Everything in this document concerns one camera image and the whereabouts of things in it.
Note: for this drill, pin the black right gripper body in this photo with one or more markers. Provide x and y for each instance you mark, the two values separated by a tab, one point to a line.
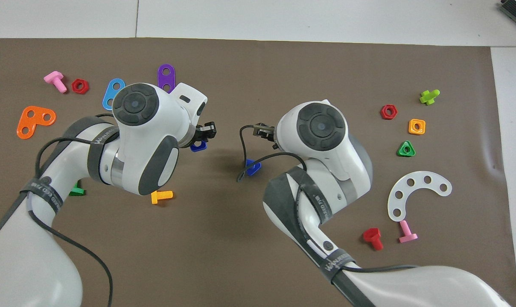
271	138

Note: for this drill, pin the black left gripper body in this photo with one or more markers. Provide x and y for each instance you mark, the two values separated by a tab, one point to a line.
190	135

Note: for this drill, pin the blue square plastic nut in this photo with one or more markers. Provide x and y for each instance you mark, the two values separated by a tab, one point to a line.
199	148

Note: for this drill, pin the blue triangle-head screw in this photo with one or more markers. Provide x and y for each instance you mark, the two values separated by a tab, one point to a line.
253	168

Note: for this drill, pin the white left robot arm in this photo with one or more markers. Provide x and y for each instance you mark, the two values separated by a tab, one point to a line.
147	140

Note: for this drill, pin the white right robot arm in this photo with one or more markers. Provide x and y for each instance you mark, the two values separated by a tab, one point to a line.
326	170

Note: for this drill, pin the orange plastic screw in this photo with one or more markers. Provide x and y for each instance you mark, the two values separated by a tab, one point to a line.
155	197

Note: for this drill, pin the red hexagonal plastic nut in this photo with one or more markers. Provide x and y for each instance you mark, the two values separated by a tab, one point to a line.
80	86
383	111

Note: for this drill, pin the green plastic screw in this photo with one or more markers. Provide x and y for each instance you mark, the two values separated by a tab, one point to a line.
76	192

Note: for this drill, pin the green triangular plastic nut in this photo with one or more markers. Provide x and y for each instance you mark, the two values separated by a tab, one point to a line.
400	151

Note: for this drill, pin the red hexagon-head screw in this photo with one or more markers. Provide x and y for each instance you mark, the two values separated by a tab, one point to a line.
372	235

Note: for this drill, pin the orange square plastic nut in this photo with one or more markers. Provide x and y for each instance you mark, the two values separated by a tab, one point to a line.
411	126

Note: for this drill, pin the pink plastic screw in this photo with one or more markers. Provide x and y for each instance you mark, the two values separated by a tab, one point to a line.
408	237
55	78

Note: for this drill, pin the lime cross-head screw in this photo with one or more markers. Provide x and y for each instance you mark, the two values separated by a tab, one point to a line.
428	97

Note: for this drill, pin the purple four-hole plate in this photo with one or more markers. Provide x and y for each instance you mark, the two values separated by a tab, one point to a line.
161	79

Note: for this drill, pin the blue two-hole plate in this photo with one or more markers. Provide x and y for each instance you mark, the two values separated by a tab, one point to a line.
109	100

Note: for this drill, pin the brown table mat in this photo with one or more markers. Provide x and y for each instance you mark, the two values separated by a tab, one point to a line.
240	238

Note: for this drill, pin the white curved five-hole plate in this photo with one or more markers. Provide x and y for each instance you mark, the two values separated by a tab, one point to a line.
403	191

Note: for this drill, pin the orange angled three-hole plate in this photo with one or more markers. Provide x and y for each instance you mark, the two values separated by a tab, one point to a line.
29	114

